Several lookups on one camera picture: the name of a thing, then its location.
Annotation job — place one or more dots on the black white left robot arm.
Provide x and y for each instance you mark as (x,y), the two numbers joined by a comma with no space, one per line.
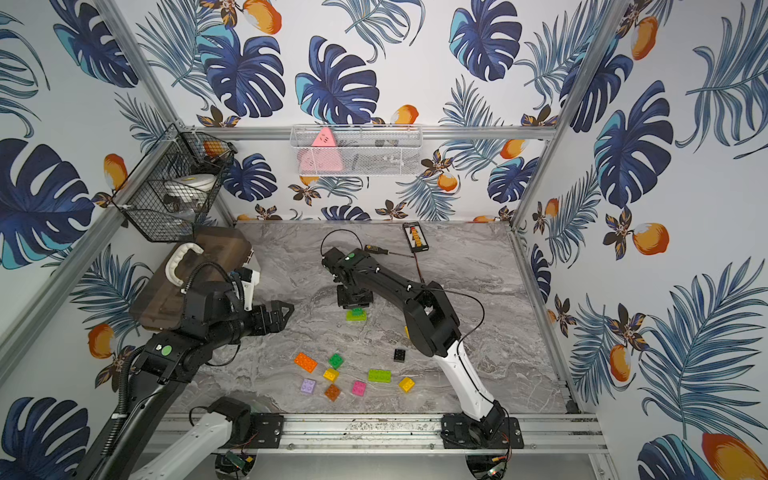
(213,315)

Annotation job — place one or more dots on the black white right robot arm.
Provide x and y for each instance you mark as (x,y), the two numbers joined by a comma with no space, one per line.
(434,330)

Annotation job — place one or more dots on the pink square lego brick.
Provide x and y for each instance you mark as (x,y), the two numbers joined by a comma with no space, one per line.
(359,388)

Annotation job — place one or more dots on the yellow small lego brick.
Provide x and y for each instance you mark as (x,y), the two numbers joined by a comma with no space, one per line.
(406,384)

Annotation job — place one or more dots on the black yellow screwdriver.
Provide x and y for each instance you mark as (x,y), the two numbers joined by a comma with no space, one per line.
(376,250)

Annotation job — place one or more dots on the white object in basket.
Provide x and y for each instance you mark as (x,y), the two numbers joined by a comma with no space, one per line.
(190,188)

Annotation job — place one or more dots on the purple square lego brick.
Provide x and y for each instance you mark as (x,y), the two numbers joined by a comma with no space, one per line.
(308,386)

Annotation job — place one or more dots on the pink triangular object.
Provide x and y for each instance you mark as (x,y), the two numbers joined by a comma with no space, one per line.
(322,157)

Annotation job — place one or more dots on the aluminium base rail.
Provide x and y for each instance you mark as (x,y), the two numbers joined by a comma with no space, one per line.
(423,434)

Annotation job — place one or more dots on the white wire wall shelf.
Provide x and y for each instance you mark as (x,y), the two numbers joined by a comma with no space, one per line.
(368,150)

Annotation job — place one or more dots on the orange long lego brick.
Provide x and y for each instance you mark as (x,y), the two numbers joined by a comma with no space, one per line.
(305,362)

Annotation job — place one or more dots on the green square lego brick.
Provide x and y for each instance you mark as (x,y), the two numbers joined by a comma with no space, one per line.
(336,361)

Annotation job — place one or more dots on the black screwdriver bit case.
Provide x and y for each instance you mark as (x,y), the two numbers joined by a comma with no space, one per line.
(415,237)

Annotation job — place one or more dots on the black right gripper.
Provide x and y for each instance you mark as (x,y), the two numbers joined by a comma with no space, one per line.
(345,304)

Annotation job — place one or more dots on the yellow sloped lego brick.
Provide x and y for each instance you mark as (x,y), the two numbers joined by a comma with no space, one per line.
(331,375)

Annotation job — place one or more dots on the black wire basket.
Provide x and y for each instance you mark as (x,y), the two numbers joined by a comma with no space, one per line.
(143,200)

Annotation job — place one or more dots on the lime long base lego brick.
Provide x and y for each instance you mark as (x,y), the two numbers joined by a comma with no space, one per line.
(356,315)

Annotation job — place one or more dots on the brown square lego brick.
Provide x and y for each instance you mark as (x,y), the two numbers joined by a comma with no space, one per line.
(332,392)

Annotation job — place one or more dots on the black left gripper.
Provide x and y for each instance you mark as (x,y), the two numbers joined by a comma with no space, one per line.
(261,318)

